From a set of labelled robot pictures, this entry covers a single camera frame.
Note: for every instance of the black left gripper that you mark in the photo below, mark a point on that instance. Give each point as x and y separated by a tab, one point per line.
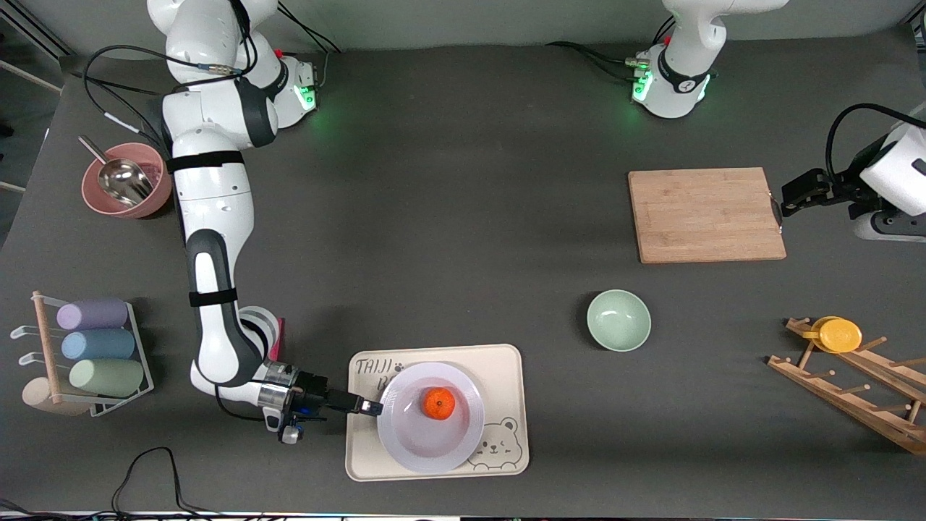
841	190

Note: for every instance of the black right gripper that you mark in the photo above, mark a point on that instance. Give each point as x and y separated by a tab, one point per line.
312	391

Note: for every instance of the orange fruit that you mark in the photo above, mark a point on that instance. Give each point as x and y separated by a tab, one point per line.
439	404

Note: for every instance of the white round plate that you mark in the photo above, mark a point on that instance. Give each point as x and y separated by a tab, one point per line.
434	449

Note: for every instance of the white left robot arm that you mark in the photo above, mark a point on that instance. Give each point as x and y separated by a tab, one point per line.
687	72

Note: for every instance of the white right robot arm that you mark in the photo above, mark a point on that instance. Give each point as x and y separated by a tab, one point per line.
213	188

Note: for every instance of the pink folded cloth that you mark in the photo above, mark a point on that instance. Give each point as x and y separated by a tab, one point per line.
281	340

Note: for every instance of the bamboo cutting board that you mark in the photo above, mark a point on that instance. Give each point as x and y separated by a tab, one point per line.
702	217

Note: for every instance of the yellow cup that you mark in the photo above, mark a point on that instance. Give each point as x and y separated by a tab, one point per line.
839	336

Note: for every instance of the cream bear print tray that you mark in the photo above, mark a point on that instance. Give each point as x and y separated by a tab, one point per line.
506	376

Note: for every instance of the wooden mug rack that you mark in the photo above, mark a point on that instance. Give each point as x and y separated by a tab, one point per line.
832	394

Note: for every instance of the pale green bowl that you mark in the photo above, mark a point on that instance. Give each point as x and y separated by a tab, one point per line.
618	320

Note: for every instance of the green cup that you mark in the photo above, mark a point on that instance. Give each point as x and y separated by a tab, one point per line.
107	377

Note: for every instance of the blue cup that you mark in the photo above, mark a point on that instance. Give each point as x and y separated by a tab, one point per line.
98	344

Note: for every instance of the purple cup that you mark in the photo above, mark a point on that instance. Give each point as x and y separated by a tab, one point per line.
92	315

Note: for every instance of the pink bowl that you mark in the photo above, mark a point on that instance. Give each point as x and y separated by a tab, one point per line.
152	202

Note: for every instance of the wooden rack rod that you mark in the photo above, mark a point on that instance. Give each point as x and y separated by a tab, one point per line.
46	347

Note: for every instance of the beige cup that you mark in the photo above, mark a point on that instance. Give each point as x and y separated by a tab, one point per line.
40	398

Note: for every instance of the metal scoop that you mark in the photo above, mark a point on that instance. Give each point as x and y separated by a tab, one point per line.
123	181

